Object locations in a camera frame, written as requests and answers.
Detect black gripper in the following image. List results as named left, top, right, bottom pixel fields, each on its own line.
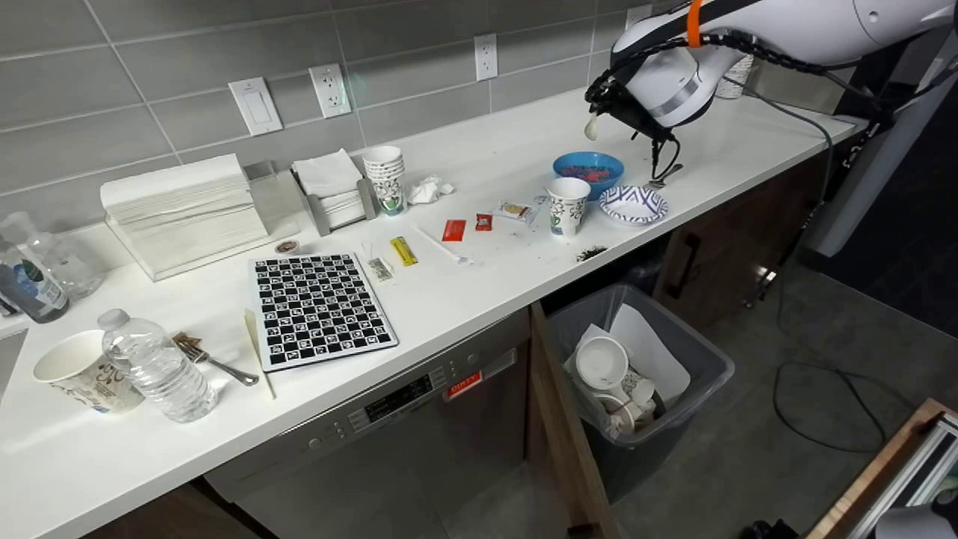
left=582, top=61, right=666, bottom=144

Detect metal spoon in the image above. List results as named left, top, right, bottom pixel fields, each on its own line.
left=645, top=158, right=693, bottom=191

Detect white blue patterned bowl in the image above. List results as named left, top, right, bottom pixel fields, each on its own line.
left=599, top=182, right=672, bottom=227

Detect crumpled white tissue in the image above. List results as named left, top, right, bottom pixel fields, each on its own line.
left=412, top=173, right=458, bottom=209

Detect white plastic stirrer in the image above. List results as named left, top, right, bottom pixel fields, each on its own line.
left=415, top=222, right=471, bottom=267

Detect clear plastic cups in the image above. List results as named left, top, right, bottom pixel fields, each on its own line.
left=361, top=144, right=412, bottom=218

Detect yellow packet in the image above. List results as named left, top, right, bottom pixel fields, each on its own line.
left=388, top=233, right=424, bottom=270

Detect white paper sheet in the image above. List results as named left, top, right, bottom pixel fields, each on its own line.
left=609, top=299, right=695, bottom=405

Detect white disposable cup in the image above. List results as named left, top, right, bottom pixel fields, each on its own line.
left=572, top=329, right=636, bottom=399

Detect grey trash bin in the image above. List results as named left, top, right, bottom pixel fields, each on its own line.
left=545, top=282, right=741, bottom=502

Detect grey robot stand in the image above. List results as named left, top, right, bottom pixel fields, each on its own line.
left=805, top=49, right=958, bottom=263

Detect metal napkin holder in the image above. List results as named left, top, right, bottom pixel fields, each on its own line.
left=287, top=147, right=377, bottom=237

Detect open cabinet door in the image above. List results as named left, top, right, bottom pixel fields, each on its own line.
left=527, top=302, right=623, bottom=539

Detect black white checkered mat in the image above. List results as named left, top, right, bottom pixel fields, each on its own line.
left=248, top=248, right=401, bottom=374

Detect steel dishwasher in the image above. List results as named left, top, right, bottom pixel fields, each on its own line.
left=205, top=308, right=533, bottom=539

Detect wooden stir stick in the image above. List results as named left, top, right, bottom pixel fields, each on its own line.
left=242, top=305, right=283, bottom=402

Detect white dish rack box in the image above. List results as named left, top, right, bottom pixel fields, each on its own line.
left=96, top=150, right=272, bottom=282

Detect metal fork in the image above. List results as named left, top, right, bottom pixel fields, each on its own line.
left=172, top=329, right=265, bottom=389

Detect clear plastic water bottle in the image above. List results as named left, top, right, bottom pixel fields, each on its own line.
left=96, top=305, right=220, bottom=424

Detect large patterned paper cup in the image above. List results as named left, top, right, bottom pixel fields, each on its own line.
left=30, top=327, right=148, bottom=415

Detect white wall switch plate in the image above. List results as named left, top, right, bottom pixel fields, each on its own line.
left=226, top=74, right=286, bottom=137

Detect black floor cable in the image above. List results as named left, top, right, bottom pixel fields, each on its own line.
left=769, top=357, right=918, bottom=459

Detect wooden frame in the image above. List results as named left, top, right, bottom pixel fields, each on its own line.
left=805, top=396, right=958, bottom=539

